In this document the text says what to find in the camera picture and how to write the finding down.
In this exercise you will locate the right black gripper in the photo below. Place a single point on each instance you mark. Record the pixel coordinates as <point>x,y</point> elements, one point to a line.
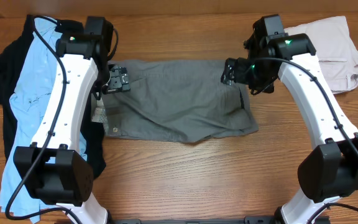
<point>239,65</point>

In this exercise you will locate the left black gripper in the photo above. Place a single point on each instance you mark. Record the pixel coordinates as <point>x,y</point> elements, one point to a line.
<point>119,79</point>

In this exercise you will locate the grey shorts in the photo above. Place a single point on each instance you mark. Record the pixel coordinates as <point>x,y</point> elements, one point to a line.
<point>177,101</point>

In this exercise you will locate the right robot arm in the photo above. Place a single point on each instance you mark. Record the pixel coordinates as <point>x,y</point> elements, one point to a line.
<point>330,172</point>

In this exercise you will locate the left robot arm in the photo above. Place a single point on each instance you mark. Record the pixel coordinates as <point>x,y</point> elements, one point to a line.
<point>51,168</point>

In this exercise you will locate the folded beige shorts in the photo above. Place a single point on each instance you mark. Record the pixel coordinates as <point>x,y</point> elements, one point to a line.
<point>338,56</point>

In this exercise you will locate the black shirt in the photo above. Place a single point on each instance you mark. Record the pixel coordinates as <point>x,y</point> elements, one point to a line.
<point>11,64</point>

